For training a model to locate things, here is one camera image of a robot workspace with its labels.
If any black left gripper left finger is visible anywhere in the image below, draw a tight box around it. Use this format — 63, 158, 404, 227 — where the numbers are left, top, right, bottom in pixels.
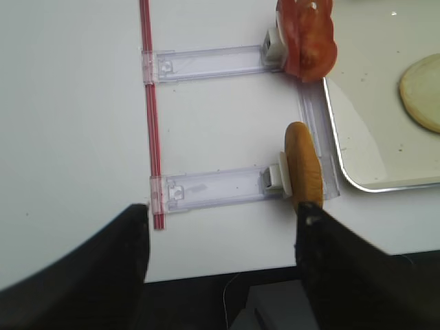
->
1, 204, 150, 329

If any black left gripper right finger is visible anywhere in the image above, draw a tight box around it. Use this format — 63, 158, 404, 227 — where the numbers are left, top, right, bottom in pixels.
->
295, 202, 439, 329

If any bun slice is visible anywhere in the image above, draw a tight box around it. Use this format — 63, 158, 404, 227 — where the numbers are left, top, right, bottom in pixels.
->
399, 54, 439, 133
285, 122, 324, 212

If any inner tomato slice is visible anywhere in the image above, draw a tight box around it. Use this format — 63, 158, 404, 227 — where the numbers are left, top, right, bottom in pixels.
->
296, 1, 338, 82

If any tomato slice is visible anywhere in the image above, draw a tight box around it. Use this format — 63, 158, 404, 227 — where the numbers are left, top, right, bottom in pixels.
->
296, 1, 338, 82
276, 0, 300, 78

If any outer tomato slice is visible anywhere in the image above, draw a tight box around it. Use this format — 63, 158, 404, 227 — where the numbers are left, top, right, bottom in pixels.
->
276, 0, 300, 78

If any left front clear pusher track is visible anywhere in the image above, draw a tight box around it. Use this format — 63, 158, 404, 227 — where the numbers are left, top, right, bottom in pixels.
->
150, 151, 292, 215

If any clear pusher track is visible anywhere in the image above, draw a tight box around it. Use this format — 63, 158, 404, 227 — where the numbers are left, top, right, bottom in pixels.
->
150, 151, 292, 215
142, 27, 287, 85

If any cream metal tray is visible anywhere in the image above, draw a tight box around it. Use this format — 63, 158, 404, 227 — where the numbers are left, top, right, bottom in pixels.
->
324, 1, 439, 192

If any left clear long divider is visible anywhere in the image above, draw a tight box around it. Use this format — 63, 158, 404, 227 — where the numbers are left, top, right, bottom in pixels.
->
296, 80, 340, 200

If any left rear clear pusher track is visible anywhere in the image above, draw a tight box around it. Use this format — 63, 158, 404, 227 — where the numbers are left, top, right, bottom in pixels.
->
142, 27, 287, 85

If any left red rail strip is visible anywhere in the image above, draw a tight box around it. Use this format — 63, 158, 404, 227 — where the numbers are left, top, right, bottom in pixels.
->
140, 0, 165, 230

